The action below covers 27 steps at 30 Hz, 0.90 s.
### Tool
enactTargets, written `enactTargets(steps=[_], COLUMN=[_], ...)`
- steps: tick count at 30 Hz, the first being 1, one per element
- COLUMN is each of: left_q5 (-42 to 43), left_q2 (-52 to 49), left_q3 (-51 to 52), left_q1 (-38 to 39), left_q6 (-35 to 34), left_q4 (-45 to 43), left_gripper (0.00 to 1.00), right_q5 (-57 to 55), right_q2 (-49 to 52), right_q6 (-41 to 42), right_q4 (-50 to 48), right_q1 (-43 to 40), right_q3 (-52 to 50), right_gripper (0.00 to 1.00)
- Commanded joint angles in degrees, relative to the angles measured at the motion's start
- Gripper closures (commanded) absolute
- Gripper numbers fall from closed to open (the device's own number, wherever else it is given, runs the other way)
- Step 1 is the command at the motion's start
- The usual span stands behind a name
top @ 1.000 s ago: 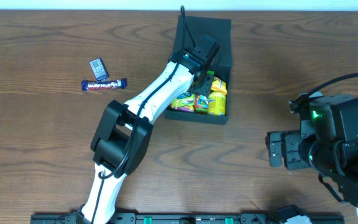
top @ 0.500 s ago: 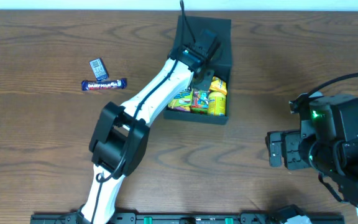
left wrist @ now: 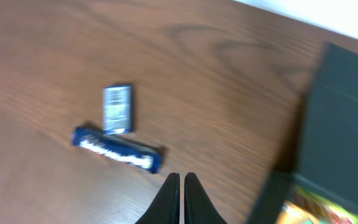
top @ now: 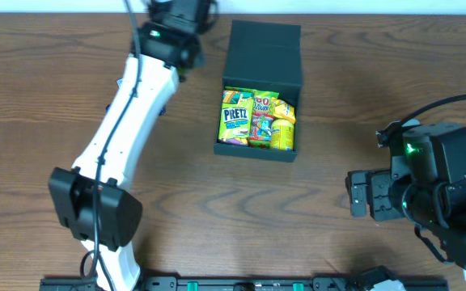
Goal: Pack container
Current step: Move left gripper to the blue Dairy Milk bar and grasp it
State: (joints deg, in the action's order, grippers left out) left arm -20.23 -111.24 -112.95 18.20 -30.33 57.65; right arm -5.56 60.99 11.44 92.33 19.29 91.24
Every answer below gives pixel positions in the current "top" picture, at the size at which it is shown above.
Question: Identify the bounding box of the Dairy Milk chocolate bar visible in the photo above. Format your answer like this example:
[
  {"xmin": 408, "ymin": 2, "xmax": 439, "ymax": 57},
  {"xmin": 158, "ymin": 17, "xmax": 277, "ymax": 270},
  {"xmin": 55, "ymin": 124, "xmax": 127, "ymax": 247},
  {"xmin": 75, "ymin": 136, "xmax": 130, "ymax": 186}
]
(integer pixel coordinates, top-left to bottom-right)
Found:
[{"xmin": 105, "ymin": 104, "xmax": 166, "ymax": 116}]

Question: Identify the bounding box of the yellow Mentos bottle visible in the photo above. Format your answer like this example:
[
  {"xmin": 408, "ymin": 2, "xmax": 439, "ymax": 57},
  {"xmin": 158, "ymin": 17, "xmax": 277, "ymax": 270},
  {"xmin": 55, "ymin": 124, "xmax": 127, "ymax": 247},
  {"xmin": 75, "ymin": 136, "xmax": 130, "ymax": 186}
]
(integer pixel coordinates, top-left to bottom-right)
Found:
[{"xmin": 270, "ymin": 119, "xmax": 294, "ymax": 151}]

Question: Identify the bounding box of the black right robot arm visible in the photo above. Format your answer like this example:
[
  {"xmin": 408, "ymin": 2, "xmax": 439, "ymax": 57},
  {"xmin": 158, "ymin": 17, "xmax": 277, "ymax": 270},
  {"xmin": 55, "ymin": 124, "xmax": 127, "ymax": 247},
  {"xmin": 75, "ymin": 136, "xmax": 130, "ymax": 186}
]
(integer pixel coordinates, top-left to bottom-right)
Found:
[{"xmin": 345, "ymin": 120, "xmax": 466, "ymax": 272}]

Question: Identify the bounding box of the green Pretz snack box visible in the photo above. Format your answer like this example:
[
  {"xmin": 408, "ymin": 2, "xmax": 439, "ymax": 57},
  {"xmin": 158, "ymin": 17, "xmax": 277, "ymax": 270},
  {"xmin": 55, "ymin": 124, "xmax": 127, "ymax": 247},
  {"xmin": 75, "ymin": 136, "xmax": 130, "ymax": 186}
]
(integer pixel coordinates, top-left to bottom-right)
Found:
[{"xmin": 218, "ymin": 90, "xmax": 254, "ymax": 146}]

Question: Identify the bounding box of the yellow candy wrapper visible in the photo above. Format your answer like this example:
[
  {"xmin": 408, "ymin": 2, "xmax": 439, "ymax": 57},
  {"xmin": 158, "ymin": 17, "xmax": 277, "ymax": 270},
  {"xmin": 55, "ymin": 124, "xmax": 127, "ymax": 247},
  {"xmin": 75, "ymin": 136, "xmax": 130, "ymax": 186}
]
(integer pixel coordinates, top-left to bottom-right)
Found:
[{"xmin": 269, "ymin": 97, "xmax": 296, "ymax": 124}]

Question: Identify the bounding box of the Haribo worms candy bag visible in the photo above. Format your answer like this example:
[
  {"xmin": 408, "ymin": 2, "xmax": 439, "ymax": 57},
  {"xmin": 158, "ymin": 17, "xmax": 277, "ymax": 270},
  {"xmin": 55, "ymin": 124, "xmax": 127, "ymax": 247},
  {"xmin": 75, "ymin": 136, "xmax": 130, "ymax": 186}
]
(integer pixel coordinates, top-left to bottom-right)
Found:
[{"xmin": 226, "ymin": 86, "xmax": 279, "ymax": 149}]

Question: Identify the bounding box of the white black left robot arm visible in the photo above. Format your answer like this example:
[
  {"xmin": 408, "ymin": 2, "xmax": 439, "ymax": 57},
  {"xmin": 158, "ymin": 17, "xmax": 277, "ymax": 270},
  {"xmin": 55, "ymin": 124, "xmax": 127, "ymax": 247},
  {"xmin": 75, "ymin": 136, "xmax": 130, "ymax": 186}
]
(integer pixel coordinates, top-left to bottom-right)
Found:
[{"xmin": 40, "ymin": 0, "xmax": 218, "ymax": 290}]

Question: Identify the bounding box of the dark green open box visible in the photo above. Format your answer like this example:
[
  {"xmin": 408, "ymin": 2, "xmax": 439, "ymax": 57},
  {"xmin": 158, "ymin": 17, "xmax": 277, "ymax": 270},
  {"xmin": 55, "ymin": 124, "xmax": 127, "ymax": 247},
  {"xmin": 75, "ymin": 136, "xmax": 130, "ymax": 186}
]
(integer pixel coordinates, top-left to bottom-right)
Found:
[{"xmin": 213, "ymin": 19, "xmax": 303, "ymax": 163}]

